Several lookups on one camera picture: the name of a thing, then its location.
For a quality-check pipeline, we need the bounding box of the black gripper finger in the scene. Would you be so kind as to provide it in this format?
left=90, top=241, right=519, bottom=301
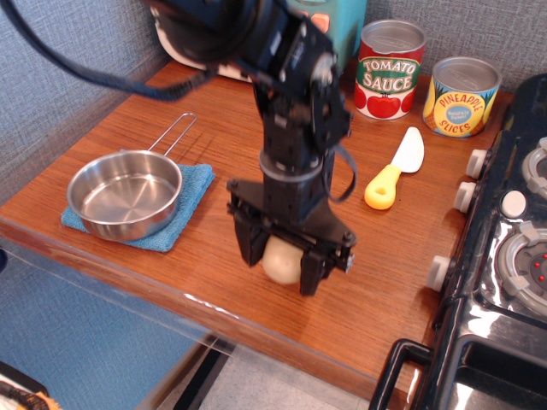
left=233, top=211, right=271, bottom=267
left=300, top=246, right=339, bottom=296

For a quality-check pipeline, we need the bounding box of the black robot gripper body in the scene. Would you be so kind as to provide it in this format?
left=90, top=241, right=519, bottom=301
left=226, top=157, right=357, bottom=272

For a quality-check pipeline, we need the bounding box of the pale toy potato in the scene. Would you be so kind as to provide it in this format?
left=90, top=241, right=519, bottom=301
left=262, top=236, right=303, bottom=285

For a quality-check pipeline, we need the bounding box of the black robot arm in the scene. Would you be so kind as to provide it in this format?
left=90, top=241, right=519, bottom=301
left=150, top=1, right=356, bottom=296

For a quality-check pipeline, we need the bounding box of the small stainless steel pan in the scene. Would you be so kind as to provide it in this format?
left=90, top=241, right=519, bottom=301
left=65, top=112, right=198, bottom=243

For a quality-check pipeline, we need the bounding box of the blue folded cloth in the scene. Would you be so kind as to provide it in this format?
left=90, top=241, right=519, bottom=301
left=62, top=164, right=215, bottom=253

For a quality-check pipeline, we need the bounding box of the tomato sauce can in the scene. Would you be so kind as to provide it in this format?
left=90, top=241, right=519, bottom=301
left=354, top=20, right=426, bottom=120

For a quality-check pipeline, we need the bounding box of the teal toy microwave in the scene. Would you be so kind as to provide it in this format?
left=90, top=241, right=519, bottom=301
left=150, top=0, right=368, bottom=82

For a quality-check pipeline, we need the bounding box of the black toy stove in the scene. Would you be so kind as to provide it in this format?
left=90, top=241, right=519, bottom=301
left=369, top=74, right=546, bottom=409

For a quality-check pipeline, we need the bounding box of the pineapple slices can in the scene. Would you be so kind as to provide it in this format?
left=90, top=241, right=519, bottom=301
left=422, top=56, right=502, bottom=138

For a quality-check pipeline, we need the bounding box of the orange object at corner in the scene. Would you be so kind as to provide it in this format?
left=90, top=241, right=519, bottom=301
left=1, top=381, right=61, bottom=410

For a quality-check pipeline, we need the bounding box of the yellow handled toy knife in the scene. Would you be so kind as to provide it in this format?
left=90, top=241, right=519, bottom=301
left=364, top=126, right=425, bottom=210

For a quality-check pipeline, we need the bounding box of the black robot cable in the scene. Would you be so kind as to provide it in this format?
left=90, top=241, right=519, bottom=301
left=0, top=0, right=217, bottom=103

